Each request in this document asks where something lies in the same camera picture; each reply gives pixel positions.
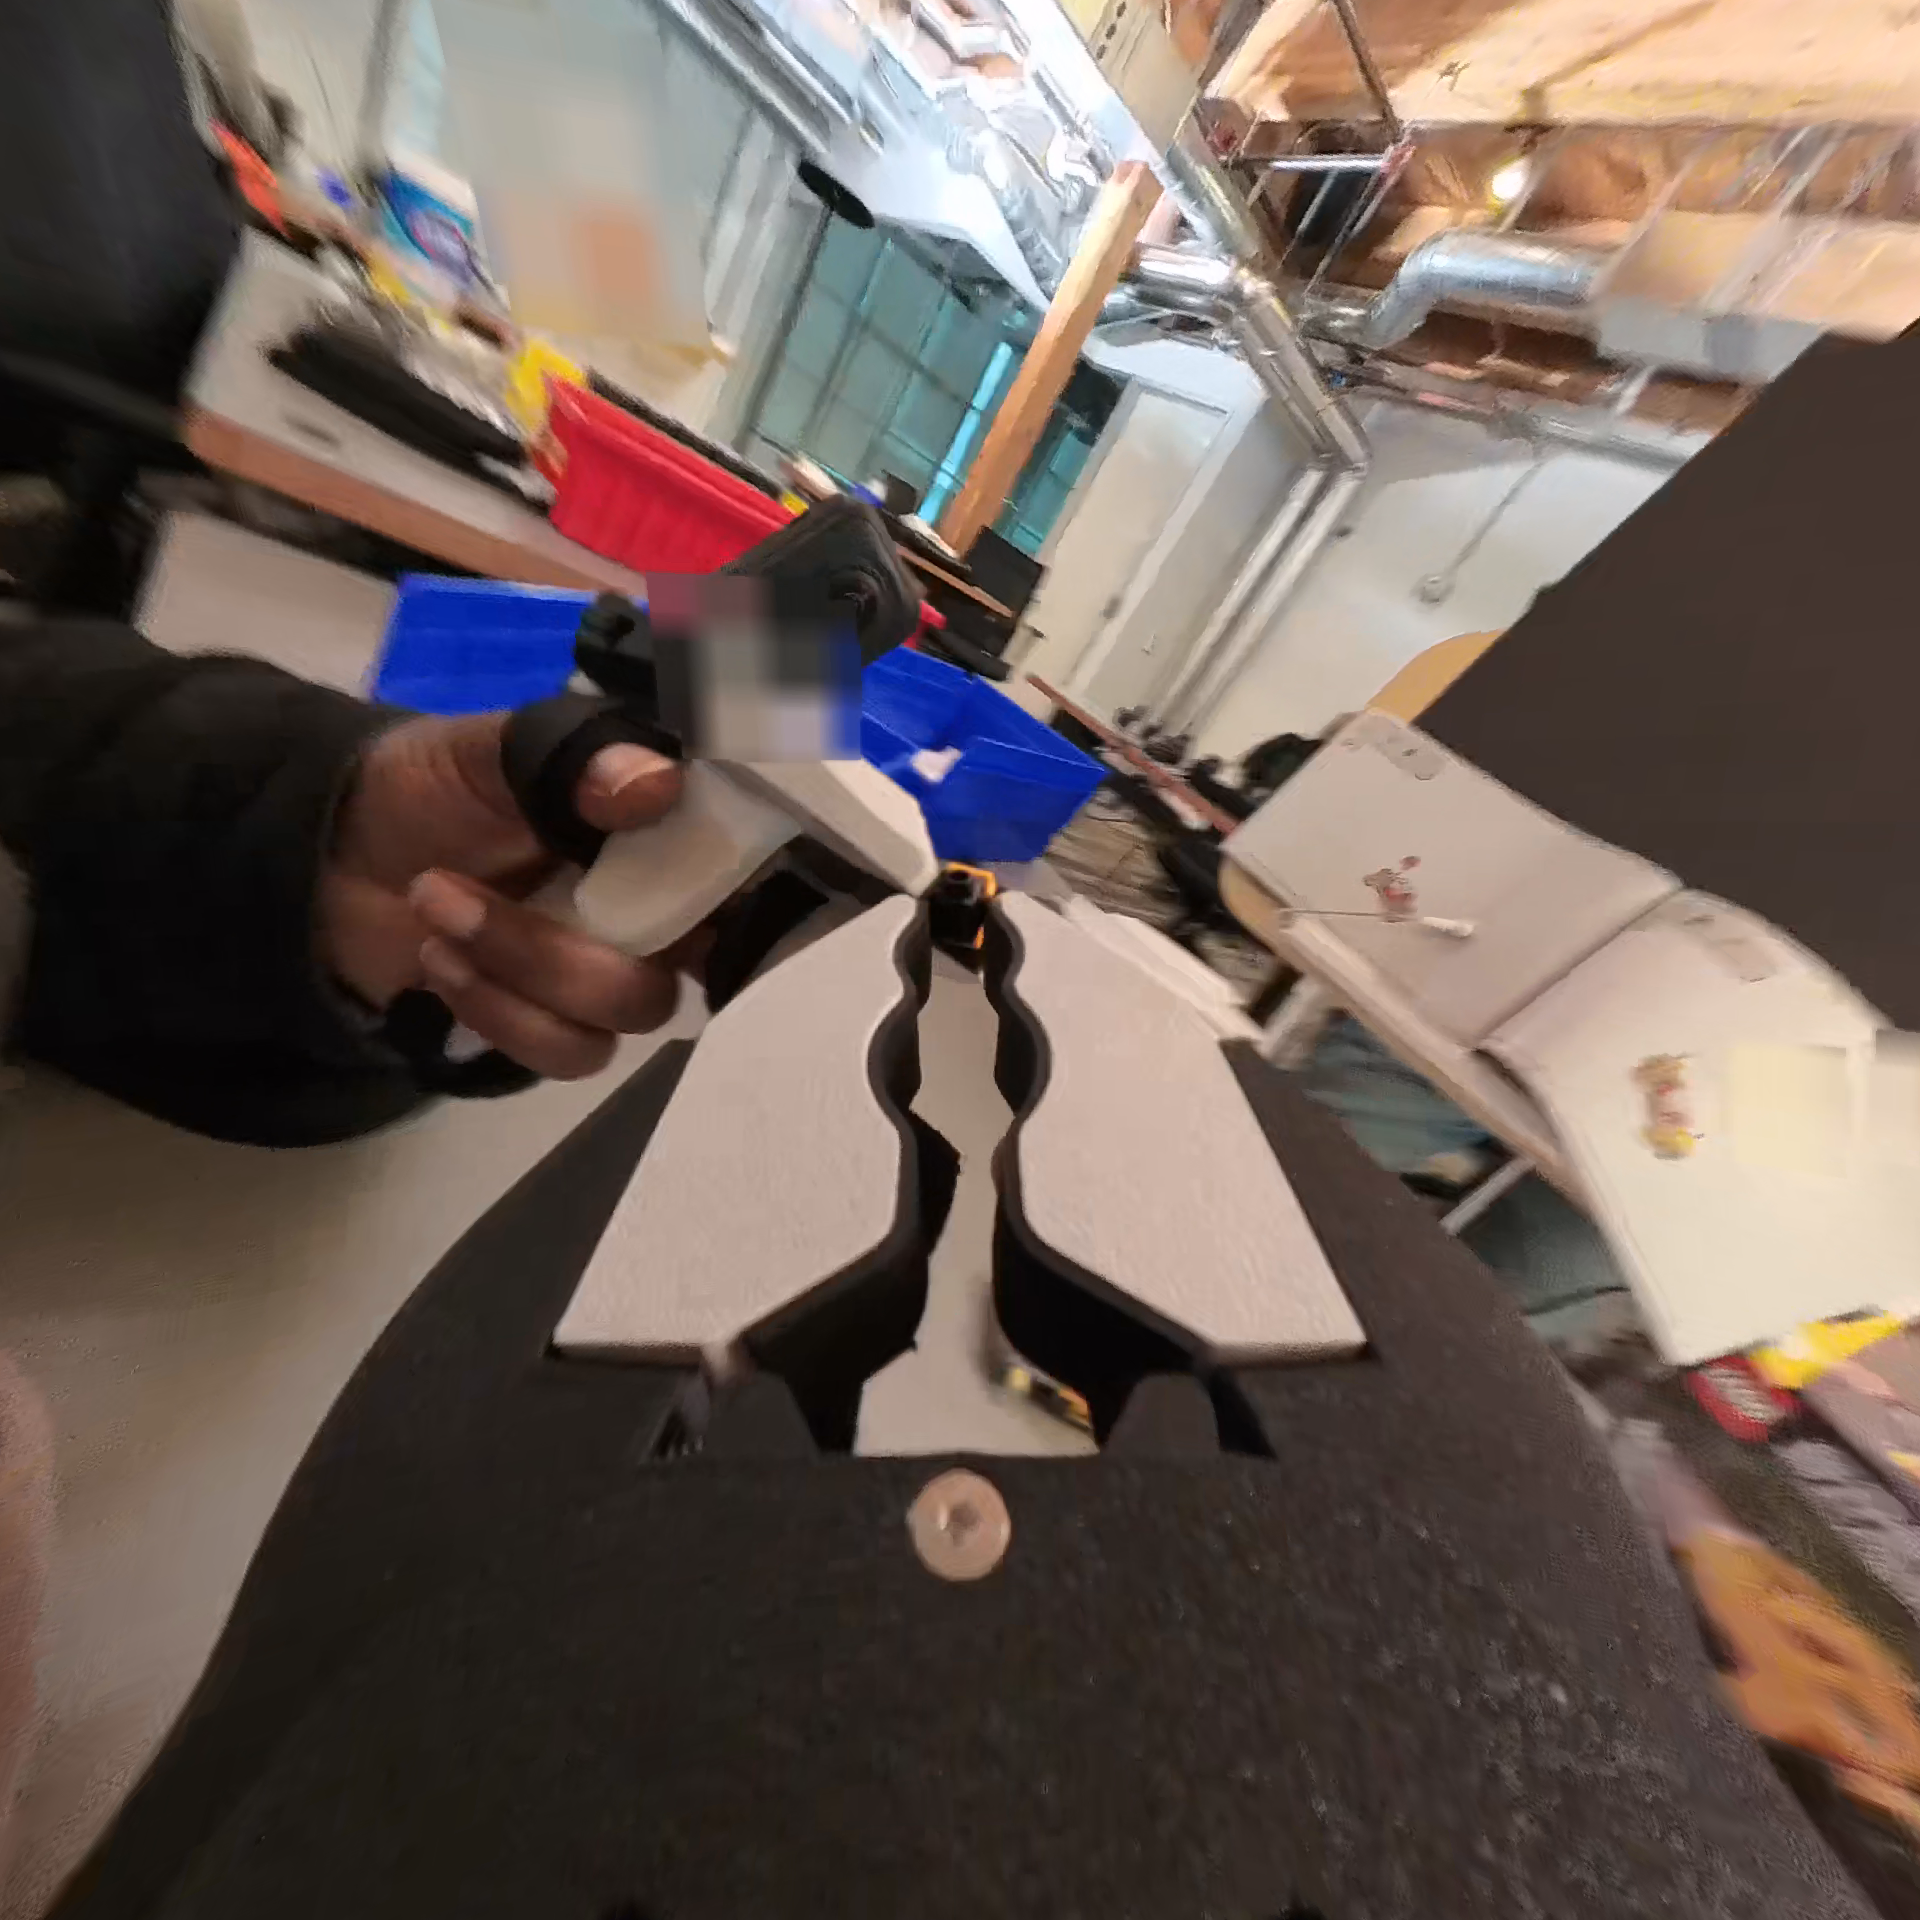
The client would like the red yellow packet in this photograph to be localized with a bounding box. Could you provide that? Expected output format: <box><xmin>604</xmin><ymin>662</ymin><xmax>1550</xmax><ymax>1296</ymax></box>
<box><xmin>1687</xmin><ymin>1308</ymin><xmax>1910</xmax><ymax>1445</ymax></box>

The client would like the blue white bottle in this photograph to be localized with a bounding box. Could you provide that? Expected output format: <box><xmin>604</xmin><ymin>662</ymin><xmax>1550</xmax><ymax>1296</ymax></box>
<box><xmin>373</xmin><ymin>164</ymin><xmax>485</xmax><ymax>291</ymax></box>

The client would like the wooden side table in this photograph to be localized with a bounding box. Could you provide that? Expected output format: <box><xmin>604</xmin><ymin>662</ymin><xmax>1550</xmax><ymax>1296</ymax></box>
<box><xmin>180</xmin><ymin>231</ymin><xmax>640</xmax><ymax>600</ymax></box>

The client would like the person's left hand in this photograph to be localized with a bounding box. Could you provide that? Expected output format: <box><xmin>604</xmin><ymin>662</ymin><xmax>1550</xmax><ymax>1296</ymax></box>
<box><xmin>321</xmin><ymin>710</ymin><xmax>724</xmax><ymax>1086</ymax></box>

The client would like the black cloth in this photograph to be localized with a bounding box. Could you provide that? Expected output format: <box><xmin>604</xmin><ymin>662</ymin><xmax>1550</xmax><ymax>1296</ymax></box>
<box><xmin>268</xmin><ymin>322</ymin><xmax>529</xmax><ymax>471</ymax></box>

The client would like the person's left forearm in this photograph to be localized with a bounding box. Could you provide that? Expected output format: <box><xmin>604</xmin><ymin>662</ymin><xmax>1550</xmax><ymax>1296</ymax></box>
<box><xmin>0</xmin><ymin>614</ymin><xmax>406</xmax><ymax>1149</ymax></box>

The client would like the black panel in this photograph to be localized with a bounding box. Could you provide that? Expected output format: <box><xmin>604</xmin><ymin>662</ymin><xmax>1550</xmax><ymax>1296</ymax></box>
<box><xmin>1417</xmin><ymin>322</ymin><xmax>1920</xmax><ymax>1037</ymax></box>

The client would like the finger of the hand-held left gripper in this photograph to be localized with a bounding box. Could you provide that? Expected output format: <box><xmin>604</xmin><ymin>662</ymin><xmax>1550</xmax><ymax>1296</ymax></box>
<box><xmin>701</xmin><ymin>755</ymin><xmax>944</xmax><ymax>899</ymax></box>

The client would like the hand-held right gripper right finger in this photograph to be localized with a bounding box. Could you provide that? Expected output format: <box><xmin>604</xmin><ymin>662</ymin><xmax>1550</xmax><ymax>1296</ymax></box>
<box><xmin>990</xmin><ymin>892</ymin><xmax>1369</xmax><ymax>1445</ymax></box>

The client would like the red storage bin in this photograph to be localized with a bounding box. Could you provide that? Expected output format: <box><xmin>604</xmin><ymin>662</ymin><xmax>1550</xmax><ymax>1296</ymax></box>
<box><xmin>538</xmin><ymin>375</ymin><xmax>799</xmax><ymax>578</ymax></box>

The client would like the black office chair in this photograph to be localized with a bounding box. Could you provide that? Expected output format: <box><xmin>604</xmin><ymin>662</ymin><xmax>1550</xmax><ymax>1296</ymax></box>
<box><xmin>0</xmin><ymin>0</ymin><xmax>241</xmax><ymax>483</ymax></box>

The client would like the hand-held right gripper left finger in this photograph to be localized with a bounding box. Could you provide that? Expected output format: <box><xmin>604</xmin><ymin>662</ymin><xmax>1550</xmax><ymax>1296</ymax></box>
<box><xmin>556</xmin><ymin>895</ymin><xmax>962</xmax><ymax>1448</ymax></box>

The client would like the orange reflective strap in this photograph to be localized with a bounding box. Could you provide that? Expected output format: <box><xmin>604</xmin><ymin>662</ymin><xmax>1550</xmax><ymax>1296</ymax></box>
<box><xmin>209</xmin><ymin>118</ymin><xmax>290</xmax><ymax>231</ymax></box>

